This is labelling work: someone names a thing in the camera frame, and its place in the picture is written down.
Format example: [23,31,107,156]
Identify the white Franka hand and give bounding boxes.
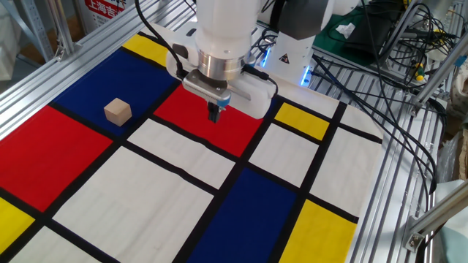
[166,26,276,124]

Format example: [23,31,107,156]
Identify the small wooden cube block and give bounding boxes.
[103,97,133,127]

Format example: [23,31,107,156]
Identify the Mondrian pattern colour-block cloth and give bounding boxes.
[0,22,384,263]

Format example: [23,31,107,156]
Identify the green mat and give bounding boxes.
[312,5,403,67]

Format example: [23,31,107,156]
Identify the red and white sign carton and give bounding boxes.
[78,0,137,29]

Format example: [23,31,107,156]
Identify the crumpled white paper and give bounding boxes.
[335,22,357,39]

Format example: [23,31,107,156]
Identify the black box device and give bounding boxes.
[343,1,395,56]

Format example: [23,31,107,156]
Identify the grey perforated shelf upright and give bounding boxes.
[20,0,56,61]

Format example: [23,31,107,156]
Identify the beige bag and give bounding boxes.
[448,61,468,120]

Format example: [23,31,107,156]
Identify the pale teal plastic sheet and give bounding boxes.
[433,178,468,263]

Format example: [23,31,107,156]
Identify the silver bar-shaped wrist camera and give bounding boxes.
[181,69,254,109]

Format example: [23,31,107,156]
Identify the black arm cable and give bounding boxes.
[134,0,279,98]

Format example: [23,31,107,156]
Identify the aluminium frame post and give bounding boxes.
[46,0,76,61]

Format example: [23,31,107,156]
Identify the yellow green handled screwdriver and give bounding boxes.
[412,61,426,83]

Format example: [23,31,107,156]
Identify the tangled black cables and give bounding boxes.
[380,0,458,88]

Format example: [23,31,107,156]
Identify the long black cable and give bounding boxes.
[310,54,439,194]

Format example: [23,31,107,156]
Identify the aluminium profile beam with bracket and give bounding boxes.
[401,182,468,253]

